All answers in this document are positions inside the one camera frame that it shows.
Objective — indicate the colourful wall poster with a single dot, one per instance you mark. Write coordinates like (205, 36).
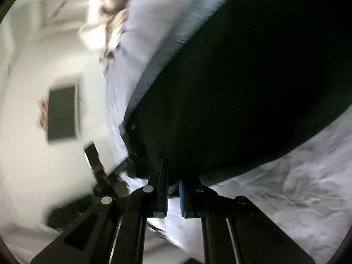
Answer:
(43, 115)

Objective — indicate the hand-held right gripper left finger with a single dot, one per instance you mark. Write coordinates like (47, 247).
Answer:
(165, 198)

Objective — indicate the cream patterned blanket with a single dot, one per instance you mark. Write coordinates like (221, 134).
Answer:
(96, 33)

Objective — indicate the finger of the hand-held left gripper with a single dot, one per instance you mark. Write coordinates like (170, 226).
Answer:
(95, 159)

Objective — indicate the white bed sheet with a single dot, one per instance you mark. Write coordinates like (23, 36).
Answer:
(302, 198)

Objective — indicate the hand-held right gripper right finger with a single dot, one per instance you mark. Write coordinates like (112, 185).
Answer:
(182, 198)

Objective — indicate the dark pants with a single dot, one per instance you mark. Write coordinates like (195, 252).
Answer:
(233, 88)

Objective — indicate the dark wall panel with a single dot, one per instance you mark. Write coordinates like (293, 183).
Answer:
(62, 112)

